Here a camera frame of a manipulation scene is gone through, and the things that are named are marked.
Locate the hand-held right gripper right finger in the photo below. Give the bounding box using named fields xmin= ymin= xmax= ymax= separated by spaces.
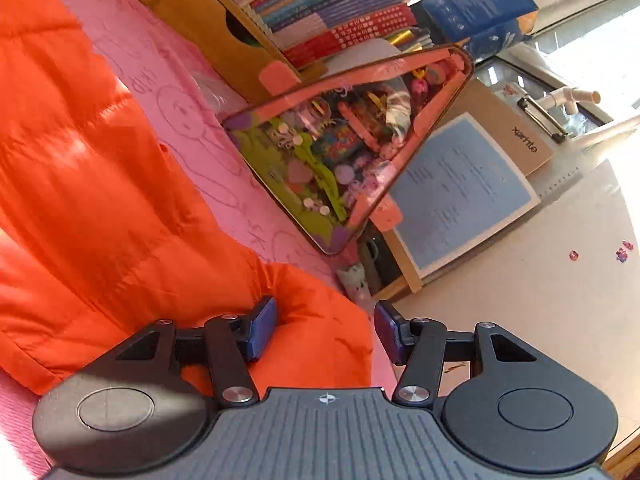
xmin=375 ymin=300 xmax=571 ymax=407

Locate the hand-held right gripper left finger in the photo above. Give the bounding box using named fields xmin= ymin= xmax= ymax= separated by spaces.
xmin=85 ymin=296 xmax=277 ymax=406

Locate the orange puffer jacket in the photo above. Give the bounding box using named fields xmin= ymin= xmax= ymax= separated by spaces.
xmin=0 ymin=0 xmax=375 ymax=397

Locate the small white cat figurine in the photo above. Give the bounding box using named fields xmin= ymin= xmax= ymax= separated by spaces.
xmin=336 ymin=264 xmax=374 ymax=302

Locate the wooden framed blue board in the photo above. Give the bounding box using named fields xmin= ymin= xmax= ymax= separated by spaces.
xmin=386 ymin=111 xmax=542 ymax=294

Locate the pink triangular toy bag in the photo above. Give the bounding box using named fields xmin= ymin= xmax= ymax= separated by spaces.
xmin=221 ymin=43 xmax=476 ymax=258

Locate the metal ruler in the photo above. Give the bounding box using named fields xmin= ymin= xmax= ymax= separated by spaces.
xmin=536 ymin=166 xmax=584 ymax=202

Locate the brown clipboard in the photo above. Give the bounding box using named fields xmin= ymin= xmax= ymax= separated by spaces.
xmin=461 ymin=76 xmax=572 ymax=177

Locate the clear plastic bag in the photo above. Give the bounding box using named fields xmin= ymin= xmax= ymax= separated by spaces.
xmin=189 ymin=69 xmax=237 ymax=112

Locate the white plastic pipe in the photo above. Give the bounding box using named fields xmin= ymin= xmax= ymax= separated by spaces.
xmin=546 ymin=86 xmax=640 ymax=147

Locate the wooden drawer organizer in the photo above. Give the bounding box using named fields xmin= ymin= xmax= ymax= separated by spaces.
xmin=94 ymin=0 xmax=302 ymax=107

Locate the blue cardboard box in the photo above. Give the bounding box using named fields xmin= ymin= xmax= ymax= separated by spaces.
xmin=411 ymin=0 xmax=542 ymax=57

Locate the row of purple red books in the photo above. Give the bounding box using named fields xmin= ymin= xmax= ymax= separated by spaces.
xmin=206 ymin=0 xmax=419 ymax=69

